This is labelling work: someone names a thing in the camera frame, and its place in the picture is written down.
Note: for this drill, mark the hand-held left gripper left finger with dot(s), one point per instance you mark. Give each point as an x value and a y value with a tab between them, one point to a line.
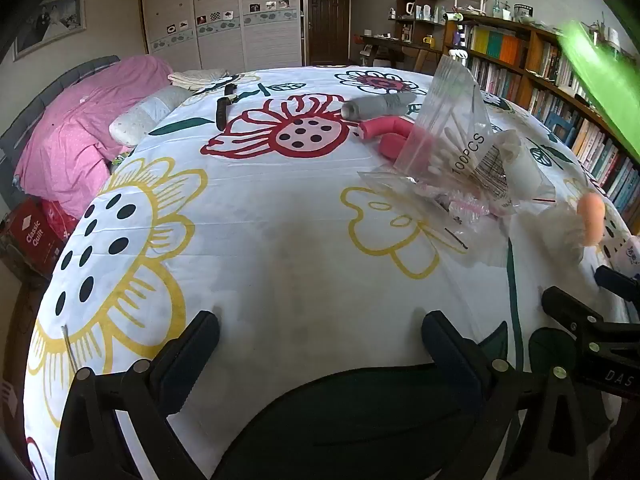
195	350

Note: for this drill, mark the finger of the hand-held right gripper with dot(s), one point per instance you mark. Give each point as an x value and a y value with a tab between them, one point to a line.
617	280
570	310

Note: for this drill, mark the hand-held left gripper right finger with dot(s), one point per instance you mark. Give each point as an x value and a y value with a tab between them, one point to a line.
445	345

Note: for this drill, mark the peach makeup sponge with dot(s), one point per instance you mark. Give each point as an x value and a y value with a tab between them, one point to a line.
592	215

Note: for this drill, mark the clear bag of white cotton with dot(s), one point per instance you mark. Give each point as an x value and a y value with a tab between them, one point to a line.
560	230

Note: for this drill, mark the white cotton pad pack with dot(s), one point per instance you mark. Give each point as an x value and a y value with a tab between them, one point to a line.
525	170

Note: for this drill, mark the clear bag with pink items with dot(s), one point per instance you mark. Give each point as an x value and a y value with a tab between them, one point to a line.
425	200

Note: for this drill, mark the green leaf-shaped plate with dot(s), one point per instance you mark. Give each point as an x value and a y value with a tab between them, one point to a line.
600	80

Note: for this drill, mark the pink curved foam roller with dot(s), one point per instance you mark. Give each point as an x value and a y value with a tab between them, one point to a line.
387	132

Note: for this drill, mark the clear cotton swab bag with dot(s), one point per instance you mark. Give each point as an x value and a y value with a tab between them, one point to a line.
445	110

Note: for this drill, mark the grey sock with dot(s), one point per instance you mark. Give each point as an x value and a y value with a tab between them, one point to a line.
380	105

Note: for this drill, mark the pink and white tissue pack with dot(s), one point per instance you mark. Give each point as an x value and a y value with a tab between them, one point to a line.
627	257

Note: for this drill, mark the red printed box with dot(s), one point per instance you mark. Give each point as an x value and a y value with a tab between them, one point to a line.
35	235

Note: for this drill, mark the wooden bookshelf with books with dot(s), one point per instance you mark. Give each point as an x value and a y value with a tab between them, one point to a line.
550	75

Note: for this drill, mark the pale grey pillow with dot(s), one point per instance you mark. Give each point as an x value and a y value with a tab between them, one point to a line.
140	117

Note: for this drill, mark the pink pillow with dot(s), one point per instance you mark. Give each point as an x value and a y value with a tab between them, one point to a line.
75	130

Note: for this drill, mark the cream folded cloth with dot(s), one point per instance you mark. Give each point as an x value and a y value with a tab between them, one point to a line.
195	79

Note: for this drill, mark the wooden desk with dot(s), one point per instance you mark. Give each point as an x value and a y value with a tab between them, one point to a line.
395	47

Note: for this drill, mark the white sliding door wardrobe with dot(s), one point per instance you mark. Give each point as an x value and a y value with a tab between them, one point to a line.
220	15

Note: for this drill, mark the white mug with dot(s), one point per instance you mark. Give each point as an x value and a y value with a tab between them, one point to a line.
410	8

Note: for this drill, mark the dark wooden door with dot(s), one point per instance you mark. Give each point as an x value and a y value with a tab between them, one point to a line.
327	20

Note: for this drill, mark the small wooden desk shelf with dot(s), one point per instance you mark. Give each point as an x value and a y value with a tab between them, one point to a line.
400	0

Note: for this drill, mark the framed wall photo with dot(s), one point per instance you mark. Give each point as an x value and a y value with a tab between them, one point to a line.
50	22

